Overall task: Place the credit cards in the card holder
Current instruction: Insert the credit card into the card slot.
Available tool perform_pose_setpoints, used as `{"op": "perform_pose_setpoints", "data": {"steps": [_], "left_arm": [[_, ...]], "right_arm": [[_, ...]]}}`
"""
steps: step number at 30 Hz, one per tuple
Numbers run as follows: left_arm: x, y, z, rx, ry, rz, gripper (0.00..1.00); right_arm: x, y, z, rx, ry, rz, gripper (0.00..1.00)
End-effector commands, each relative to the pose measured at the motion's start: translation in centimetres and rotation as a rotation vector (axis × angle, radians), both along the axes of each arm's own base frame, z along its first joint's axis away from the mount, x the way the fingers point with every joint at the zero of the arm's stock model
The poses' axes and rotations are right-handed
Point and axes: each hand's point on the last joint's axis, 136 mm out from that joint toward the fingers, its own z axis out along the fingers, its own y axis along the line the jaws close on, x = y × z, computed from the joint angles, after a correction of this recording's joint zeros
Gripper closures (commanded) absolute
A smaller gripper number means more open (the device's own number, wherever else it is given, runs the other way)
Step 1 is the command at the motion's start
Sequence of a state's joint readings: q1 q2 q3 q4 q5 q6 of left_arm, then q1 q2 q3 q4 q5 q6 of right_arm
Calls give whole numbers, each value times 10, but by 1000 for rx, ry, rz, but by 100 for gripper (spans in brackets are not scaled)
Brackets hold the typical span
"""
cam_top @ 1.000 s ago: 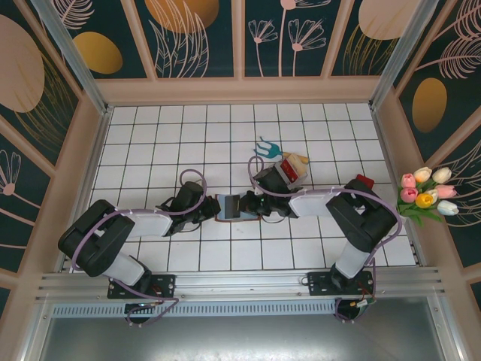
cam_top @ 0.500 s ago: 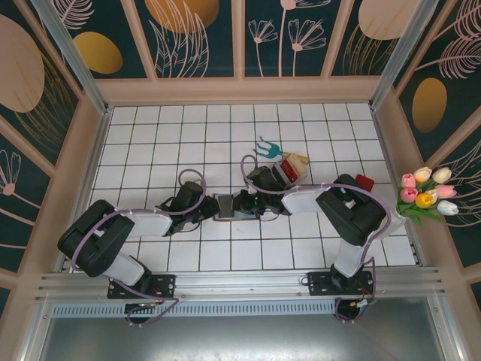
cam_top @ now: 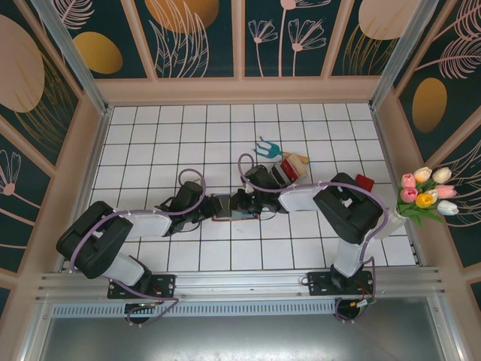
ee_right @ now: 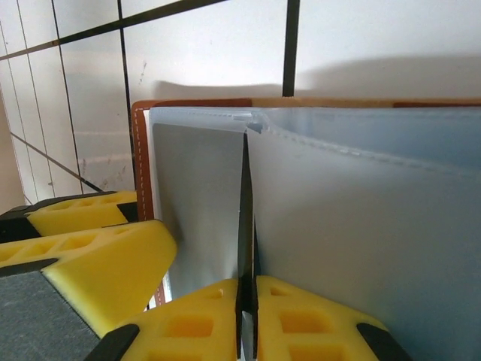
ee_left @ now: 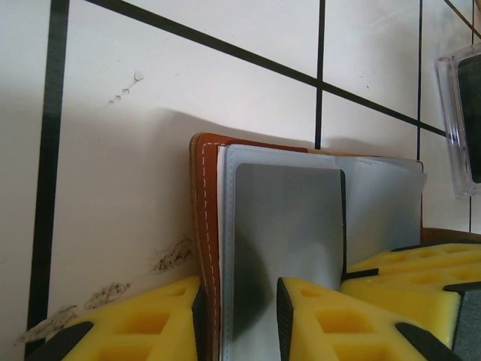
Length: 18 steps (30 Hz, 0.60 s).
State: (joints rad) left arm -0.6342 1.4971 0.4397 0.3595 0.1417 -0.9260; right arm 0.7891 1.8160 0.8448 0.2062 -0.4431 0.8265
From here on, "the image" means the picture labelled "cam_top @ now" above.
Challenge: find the brown leather card holder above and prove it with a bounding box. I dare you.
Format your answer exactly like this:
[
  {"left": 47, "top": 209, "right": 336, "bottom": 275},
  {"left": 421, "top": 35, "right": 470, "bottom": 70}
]
[{"left": 211, "top": 193, "right": 260, "bottom": 223}]

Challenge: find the clear acrylic card box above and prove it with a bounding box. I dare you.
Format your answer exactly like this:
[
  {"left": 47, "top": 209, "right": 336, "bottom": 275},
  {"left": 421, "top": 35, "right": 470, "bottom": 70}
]
[{"left": 277, "top": 153, "right": 309, "bottom": 186}]

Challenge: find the red plastic card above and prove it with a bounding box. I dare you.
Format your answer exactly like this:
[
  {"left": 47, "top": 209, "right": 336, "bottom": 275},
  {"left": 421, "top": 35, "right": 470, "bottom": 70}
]
[{"left": 281, "top": 157, "right": 300, "bottom": 177}]

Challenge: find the small red case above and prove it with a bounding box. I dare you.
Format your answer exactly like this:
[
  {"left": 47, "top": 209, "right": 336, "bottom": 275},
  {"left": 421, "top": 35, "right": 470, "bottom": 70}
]
[{"left": 355, "top": 174, "right": 376, "bottom": 193}]

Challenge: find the grey metal sheet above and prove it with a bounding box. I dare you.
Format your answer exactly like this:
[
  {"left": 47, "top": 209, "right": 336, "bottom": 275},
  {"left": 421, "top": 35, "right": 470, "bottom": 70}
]
[{"left": 37, "top": 315, "right": 458, "bottom": 361}]

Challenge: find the white vase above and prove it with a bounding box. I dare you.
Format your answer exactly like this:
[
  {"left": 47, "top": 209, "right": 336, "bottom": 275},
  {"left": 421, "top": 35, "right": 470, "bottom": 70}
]
[{"left": 378, "top": 212, "right": 410, "bottom": 241}]

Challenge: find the green circuit board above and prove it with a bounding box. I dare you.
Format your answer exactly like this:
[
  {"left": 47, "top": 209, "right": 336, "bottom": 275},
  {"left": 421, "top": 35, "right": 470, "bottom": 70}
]
[{"left": 351, "top": 296, "right": 378, "bottom": 313}]

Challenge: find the artificial tulip bouquet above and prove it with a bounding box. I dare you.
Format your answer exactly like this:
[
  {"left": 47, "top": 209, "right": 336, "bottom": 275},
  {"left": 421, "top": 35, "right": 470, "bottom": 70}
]
[{"left": 396, "top": 166, "right": 460, "bottom": 227}]

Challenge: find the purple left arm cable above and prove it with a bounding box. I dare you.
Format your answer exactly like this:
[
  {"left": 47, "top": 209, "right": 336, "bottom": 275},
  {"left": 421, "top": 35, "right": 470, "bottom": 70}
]
[{"left": 69, "top": 168, "right": 207, "bottom": 327}]

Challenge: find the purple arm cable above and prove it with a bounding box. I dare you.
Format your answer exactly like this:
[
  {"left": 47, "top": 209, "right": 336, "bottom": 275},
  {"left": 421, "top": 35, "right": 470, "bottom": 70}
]
[
  {"left": 238, "top": 153, "right": 390, "bottom": 325},
  {"left": 69, "top": 168, "right": 207, "bottom": 327}
]

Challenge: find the teal garden fork wooden handle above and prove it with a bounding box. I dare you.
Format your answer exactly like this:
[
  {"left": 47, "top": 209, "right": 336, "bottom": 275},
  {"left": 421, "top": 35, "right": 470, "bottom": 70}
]
[{"left": 254, "top": 137, "right": 310, "bottom": 165}]

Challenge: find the aluminium mounting rail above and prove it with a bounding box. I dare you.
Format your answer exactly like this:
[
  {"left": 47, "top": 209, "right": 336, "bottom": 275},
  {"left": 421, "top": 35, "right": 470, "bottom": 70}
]
[{"left": 35, "top": 265, "right": 447, "bottom": 302}]

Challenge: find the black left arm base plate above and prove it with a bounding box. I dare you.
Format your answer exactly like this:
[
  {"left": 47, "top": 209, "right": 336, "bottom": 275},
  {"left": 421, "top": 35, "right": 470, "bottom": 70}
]
[{"left": 107, "top": 273, "right": 177, "bottom": 300}]

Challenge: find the slotted grey cable duct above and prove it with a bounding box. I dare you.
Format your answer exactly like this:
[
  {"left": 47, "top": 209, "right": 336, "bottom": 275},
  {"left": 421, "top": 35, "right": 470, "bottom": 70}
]
[{"left": 50, "top": 302, "right": 339, "bottom": 317}]

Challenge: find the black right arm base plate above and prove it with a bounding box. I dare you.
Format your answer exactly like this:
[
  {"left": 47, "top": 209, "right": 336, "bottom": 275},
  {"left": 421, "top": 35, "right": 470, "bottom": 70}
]
[{"left": 307, "top": 270, "right": 377, "bottom": 299}]

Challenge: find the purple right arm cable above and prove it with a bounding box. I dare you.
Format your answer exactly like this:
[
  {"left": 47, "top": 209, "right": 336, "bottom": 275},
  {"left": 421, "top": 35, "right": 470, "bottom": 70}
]
[{"left": 238, "top": 153, "right": 390, "bottom": 325}]

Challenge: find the aluminium frame post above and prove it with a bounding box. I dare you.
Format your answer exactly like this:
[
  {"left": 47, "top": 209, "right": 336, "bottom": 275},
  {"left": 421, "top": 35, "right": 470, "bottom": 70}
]
[
  {"left": 30, "top": 0, "right": 113, "bottom": 114},
  {"left": 369, "top": 0, "right": 440, "bottom": 111}
]

